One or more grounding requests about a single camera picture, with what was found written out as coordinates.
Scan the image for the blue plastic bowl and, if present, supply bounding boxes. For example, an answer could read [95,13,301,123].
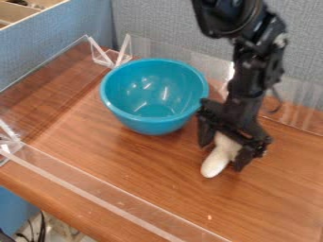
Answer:
[101,59,210,135]

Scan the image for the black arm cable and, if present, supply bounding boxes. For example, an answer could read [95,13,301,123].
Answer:
[265,86,286,114]

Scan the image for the white brown toy mushroom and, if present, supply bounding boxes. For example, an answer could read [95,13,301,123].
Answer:
[201,132,244,178]

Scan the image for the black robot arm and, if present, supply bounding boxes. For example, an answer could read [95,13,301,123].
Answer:
[193,0,289,178]

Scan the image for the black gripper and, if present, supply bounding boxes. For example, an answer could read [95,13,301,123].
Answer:
[197,94,273,171]

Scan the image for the clear acrylic barrier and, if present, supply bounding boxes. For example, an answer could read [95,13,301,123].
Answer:
[0,40,323,242]

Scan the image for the wooden shelf box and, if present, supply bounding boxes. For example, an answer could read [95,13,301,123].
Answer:
[0,0,71,31]

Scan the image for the black floor cables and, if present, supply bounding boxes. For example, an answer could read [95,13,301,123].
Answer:
[0,210,49,242]

